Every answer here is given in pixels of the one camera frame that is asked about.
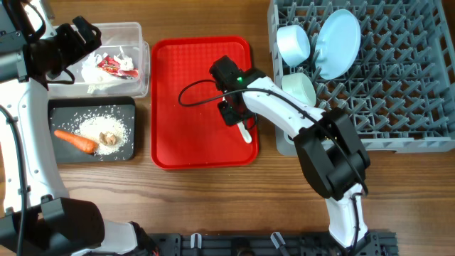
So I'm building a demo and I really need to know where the white plastic spoon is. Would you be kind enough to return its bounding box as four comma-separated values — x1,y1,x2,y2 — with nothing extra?
237,122,252,144

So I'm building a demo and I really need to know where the white red wrapper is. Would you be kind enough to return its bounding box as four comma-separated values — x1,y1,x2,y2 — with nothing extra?
80,46,139,83

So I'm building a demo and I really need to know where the light green bowl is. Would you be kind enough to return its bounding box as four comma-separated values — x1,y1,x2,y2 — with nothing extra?
282,73,316,107

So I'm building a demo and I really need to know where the white rice pile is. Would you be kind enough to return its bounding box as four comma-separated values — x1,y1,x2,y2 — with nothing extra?
56,112,132,156

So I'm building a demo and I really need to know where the light blue bowl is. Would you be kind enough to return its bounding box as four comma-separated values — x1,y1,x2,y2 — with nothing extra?
277,25,311,67

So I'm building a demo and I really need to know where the orange carrot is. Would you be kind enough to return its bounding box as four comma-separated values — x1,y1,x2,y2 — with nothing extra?
54,130,98,154

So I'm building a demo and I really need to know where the brown food scrap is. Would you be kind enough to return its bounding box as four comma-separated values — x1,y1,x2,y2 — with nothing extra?
99,132,117,146

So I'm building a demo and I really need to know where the large light blue plate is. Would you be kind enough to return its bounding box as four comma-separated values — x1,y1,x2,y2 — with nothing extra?
315,9,361,80

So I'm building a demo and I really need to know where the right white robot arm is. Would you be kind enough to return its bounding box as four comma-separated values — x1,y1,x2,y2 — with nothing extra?
209,56,370,254

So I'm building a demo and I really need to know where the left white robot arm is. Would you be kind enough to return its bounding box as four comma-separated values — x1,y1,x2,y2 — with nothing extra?
1,1,160,255

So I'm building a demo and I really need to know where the grey dishwasher rack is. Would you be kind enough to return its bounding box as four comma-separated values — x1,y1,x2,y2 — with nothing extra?
267,0,454,153

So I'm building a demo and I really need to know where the red plastic tray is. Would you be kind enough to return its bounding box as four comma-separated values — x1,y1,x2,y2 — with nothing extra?
150,36,259,170

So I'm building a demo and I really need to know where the clear plastic bin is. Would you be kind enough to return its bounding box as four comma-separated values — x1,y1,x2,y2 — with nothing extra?
48,22,150,99

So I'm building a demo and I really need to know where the black tray bin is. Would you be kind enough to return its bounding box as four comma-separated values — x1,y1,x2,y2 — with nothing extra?
48,97,136,164

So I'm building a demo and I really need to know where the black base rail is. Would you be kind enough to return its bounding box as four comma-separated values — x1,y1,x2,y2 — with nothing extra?
151,231,400,256

